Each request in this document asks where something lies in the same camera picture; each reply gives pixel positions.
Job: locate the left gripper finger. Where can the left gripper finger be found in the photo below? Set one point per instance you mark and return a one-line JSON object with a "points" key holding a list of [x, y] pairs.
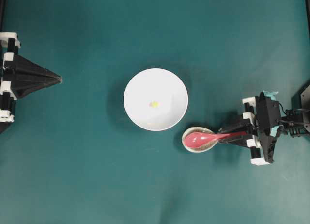
{"points": [[22, 86], [24, 66]]}

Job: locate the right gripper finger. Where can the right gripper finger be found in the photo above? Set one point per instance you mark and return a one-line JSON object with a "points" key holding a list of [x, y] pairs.
{"points": [[240, 140], [243, 122]]}

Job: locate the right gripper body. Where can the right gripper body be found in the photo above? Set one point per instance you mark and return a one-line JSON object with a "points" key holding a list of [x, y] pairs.
{"points": [[256, 158]]}

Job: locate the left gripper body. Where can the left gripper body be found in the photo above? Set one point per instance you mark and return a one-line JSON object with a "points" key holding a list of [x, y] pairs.
{"points": [[10, 41]]}

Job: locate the red spoon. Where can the red spoon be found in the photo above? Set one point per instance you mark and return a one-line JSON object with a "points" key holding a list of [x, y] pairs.
{"points": [[198, 139]]}

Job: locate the yellow hexagonal prism block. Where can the yellow hexagonal prism block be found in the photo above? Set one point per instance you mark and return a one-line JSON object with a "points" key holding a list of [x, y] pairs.
{"points": [[154, 104]]}

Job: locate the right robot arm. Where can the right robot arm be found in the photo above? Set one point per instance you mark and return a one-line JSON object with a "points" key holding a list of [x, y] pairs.
{"points": [[295, 121]]}

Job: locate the white bowl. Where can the white bowl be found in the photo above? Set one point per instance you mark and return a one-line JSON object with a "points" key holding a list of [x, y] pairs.
{"points": [[159, 85]]}

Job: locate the small crackle-glaze dish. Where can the small crackle-glaze dish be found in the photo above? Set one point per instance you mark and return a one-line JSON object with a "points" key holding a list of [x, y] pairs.
{"points": [[203, 148]]}

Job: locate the green table cloth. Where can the green table cloth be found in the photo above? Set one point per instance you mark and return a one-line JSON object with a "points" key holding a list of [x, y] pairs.
{"points": [[73, 156]]}

